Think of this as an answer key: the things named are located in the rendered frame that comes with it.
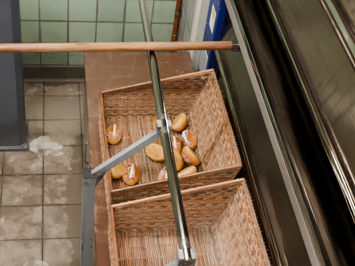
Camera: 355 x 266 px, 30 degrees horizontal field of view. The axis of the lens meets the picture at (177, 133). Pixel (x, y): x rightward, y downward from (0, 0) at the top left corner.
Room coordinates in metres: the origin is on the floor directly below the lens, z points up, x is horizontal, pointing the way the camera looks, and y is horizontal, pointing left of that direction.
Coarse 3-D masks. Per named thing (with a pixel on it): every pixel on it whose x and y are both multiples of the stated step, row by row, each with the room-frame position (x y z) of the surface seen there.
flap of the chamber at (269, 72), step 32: (256, 0) 1.87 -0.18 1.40; (256, 32) 1.68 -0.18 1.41; (288, 64) 1.56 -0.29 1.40; (256, 96) 1.39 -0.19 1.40; (288, 96) 1.41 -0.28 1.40; (288, 128) 1.27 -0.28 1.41; (320, 160) 1.19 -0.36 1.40; (288, 192) 1.06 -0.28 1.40; (320, 192) 1.07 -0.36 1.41; (320, 224) 0.97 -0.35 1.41; (352, 224) 1.00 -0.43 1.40; (352, 256) 0.90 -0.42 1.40
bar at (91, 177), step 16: (144, 0) 2.11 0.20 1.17; (144, 16) 2.01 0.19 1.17; (144, 32) 1.92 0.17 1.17; (160, 80) 1.67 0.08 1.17; (160, 96) 1.59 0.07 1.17; (160, 112) 1.51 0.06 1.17; (160, 128) 1.45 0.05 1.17; (144, 144) 1.45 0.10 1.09; (112, 160) 1.43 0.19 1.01; (96, 176) 1.41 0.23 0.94; (176, 176) 1.26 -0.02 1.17; (176, 192) 1.20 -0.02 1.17; (176, 208) 1.14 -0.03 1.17; (176, 224) 1.10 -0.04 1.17; (80, 256) 1.41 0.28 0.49; (176, 256) 1.01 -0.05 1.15; (192, 256) 1.00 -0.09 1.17
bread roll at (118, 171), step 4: (120, 164) 1.76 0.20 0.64; (124, 164) 1.78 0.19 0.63; (112, 168) 1.73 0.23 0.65; (116, 168) 1.73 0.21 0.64; (120, 168) 1.74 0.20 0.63; (124, 168) 1.76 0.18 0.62; (112, 172) 1.71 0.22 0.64; (116, 172) 1.72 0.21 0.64; (120, 172) 1.73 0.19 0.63; (116, 176) 1.71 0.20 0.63; (120, 176) 1.72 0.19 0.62
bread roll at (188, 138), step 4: (184, 132) 1.99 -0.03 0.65; (188, 132) 1.99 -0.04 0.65; (192, 132) 2.00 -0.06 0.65; (184, 136) 1.97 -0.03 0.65; (188, 136) 1.97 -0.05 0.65; (192, 136) 1.97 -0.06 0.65; (196, 136) 1.99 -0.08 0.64; (184, 140) 1.95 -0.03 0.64; (188, 140) 1.95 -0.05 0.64; (192, 140) 1.96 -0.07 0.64; (196, 140) 1.97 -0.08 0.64; (184, 144) 1.95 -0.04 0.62; (188, 144) 1.94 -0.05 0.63; (192, 144) 1.94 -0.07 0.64; (196, 144) 1.96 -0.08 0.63; (192, 148) 1.94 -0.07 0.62
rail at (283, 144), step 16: (240, 16) 1.70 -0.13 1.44; (240, 32) 1.64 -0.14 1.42; (256, 64) 1.48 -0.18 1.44; (272, 112) 1.29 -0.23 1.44; (288, 144) 1.18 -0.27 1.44; (288, 160) 1.13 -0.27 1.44; (304, 192) 1.03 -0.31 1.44; (304, 208) 0.98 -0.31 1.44; (320, 240) 0.90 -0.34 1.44; (320, 256) 0.86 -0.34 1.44
